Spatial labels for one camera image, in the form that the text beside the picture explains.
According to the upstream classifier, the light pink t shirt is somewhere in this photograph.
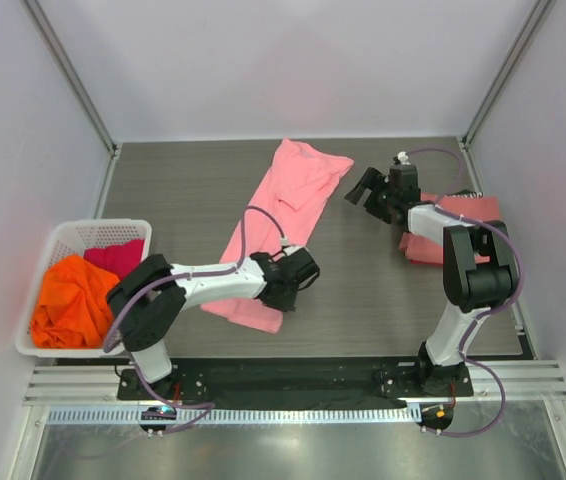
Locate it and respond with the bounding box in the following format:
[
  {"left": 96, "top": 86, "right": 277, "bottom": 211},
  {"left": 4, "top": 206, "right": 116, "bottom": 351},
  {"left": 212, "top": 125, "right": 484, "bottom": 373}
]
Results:
[{"left": 200, "top": 139, "right": 354, "bottom": 333}]

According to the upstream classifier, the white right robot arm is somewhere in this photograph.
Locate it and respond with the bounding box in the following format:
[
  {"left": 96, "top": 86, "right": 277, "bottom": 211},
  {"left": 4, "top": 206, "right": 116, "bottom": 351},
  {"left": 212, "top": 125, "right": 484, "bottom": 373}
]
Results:
[{"left": 345, "top": 162, "right": 522, "bottom": 396}]

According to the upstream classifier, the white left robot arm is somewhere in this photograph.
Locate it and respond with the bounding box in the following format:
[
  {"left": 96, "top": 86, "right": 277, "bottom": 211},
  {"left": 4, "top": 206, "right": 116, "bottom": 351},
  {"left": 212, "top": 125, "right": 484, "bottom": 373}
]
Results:
[{"left": 103, "top": 245, "right": 320, "bottom": 399}]

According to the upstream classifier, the folded salmon t shirt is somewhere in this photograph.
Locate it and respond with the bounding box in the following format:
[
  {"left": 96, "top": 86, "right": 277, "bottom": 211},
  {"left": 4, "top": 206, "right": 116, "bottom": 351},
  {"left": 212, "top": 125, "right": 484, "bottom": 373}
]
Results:
[{"left": 399, "top": 195, "right": 502, "bottom": 266}]

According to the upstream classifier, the folded dark striped t shirt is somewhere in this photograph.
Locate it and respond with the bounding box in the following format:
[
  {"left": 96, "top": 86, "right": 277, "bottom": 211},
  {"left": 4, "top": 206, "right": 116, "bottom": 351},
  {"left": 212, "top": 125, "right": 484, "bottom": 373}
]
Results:
[{"left": 453, "top": 190, "right": 484, "bottom": 198}]

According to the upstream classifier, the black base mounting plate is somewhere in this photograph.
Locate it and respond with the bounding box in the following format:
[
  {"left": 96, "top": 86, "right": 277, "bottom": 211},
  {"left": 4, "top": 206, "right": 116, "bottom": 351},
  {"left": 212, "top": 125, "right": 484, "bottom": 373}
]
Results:
[{"left": 116, "top": 357, "right": 474, "bottom": 401}]

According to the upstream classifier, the magenta t shirt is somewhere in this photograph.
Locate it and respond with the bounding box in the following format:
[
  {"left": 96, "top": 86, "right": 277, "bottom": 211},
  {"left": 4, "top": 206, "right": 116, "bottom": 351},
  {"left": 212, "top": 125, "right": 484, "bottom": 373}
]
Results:
[{"left": 83, "top": 239, "right": 144, "bottom": 280}]

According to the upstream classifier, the orange t shirt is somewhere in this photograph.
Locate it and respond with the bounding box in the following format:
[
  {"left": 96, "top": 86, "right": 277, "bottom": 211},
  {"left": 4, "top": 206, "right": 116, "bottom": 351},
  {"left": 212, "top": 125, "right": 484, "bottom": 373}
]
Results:
[{"left": 30, "top": 255, "right": 119, "bottom": 349}]

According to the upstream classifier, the white plastic laundry basket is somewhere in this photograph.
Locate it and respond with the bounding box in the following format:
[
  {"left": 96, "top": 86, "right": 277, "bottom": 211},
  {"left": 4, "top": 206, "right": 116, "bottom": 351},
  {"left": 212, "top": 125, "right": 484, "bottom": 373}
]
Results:
[{"left": 14, "top": 218, "right": 152, "bottom": 359}]

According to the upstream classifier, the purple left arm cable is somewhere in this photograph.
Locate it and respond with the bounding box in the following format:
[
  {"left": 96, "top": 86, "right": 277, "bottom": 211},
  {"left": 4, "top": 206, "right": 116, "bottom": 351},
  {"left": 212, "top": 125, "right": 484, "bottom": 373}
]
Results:
[{"left": 102, "top": 205, "right": 294, "bottom": 436}]

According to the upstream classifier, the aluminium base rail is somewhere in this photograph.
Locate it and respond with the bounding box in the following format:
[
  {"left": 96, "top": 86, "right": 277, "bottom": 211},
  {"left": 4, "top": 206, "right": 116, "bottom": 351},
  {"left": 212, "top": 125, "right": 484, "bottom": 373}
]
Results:
[{"left": 23, "top": 360, "right": 566, "bottom": 410}]

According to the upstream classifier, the right aluminium frame post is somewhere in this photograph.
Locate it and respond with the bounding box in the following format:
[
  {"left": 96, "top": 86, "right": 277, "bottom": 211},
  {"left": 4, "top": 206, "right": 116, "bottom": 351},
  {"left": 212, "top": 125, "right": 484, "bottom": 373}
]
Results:
[{"left": 459, "top": 0, "right": 555, "bottom": 150}]

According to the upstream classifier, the aluminium frame post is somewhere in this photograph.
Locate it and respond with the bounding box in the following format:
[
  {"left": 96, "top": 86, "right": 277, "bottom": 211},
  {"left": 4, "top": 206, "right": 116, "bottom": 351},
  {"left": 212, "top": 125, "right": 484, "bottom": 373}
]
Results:
[
  {"left": 459, "top": 0, "right": 555, "bottom": 150},
  {"left": 21, "top": 0, "right": 117, "bottom": 157}
]

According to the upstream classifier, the white slotted cable duct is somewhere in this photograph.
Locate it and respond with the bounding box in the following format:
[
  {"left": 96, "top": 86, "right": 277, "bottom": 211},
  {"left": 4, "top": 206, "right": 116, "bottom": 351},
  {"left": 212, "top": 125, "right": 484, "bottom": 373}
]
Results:
[{"left": 46, "top": 404, "right": 421, "bottom": 426}]

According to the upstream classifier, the left aluminium frame post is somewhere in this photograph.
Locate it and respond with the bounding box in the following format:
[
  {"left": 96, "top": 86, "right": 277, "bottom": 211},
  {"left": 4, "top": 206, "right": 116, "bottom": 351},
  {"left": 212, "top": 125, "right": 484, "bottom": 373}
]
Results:
[{"left": 21, "top": 0, "right": 117, "bottom": 157}]

